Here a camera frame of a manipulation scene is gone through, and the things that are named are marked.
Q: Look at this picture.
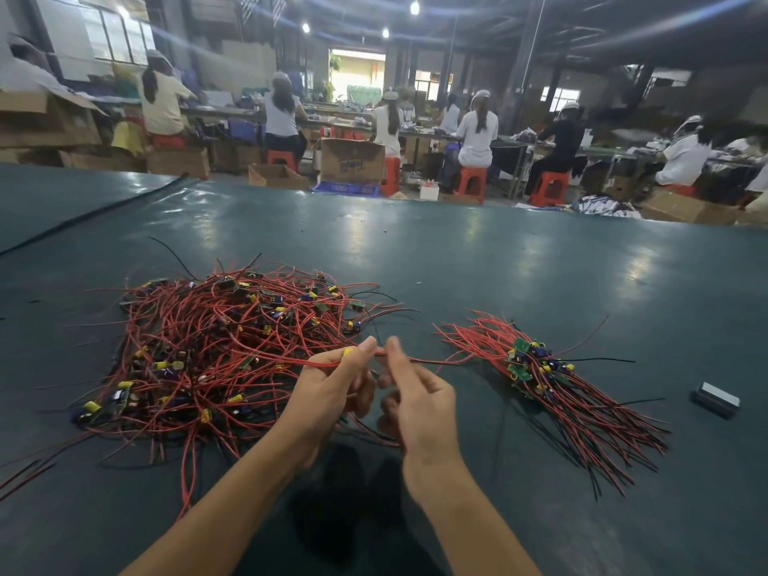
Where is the dark green table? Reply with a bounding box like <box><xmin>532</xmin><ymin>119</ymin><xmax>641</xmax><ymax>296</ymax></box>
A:
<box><xmin>0</xmin><ymin>165</ymin><xmax>768</xmax><ymax>576</ymax></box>

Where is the person's right hand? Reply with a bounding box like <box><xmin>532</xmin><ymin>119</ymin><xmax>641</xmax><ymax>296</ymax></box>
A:
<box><xmin>377</xmin><ymin>335</ymin><xmax>462</xmax><ymax>505</ymax></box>

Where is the yellow sack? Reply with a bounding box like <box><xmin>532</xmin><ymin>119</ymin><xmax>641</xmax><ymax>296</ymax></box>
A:
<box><xmin>113</xmin><ymin>122</ymin><xmax>150</xmax><ymax>156</ymax></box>

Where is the small black grey block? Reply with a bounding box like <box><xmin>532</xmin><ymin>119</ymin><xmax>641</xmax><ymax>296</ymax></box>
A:
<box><xmin>691</xmin><ymin>380</ymin><xmax>742</xmax><ymax>418</ymax></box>

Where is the red wire with yellow connector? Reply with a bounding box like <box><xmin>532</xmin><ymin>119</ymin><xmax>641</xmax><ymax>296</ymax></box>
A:
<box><xmin>306</xmin><ymin>342</ymin><xmax>475</xmax><ymax>449</ymax></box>

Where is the person's right forearm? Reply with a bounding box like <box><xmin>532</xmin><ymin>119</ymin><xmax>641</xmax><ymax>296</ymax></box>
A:
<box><xmin>406</xmin><ymin>467</ymin><xmax>544</xmax><ymax>576</ymax></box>

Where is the person's left hand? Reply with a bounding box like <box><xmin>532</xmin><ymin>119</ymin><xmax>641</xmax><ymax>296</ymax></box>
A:
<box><xmin>274</xmin><ymin>335</ymin><xmax>381</xmax><ymax>466</ymax></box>

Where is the pile of red-wired boards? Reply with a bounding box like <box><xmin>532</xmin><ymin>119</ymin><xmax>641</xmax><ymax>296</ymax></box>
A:
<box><xmin>0</xmin><ymin>263</ymin><xmax>410</xmax><ymax>517</ymax></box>

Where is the large open cardboard box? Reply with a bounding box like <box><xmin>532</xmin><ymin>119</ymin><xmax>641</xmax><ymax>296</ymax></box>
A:
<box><xmin>0</xmin><ymin>92</ymin><xmax>103</xmax><ymax>149</ymax></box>

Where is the blue plastic crate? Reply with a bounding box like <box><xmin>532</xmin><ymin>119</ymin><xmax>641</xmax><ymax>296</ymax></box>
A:
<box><xmin>313</xmin><ymin>181</ymin><xmax>383</xmax><ymax>198</ymax></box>

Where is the heap of black white items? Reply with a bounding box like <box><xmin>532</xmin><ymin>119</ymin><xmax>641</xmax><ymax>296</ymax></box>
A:
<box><xmin>574</xmin><ymin>195</ymin><xmax>643</xmax><ymax>219</ymax></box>

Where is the sorted bundle of wired boards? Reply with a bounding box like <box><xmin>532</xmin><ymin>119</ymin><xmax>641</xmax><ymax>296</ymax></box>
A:
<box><xmin>434</xmin><ymin>311</ymin><xmax>671</xmax><ymax>497</ymax></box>

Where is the grid window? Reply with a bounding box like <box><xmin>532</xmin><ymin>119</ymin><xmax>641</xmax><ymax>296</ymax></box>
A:
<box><xmin>80</xmin><ymin>6</ymin><xmax>158</xmax><ymax>65</ymax></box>

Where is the person's left forearm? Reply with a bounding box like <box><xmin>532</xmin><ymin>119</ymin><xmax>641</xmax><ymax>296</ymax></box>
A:
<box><xmin>120</xmin><ymin>440</ymin><xmax>316</xmax><ymax>576</ymax></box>

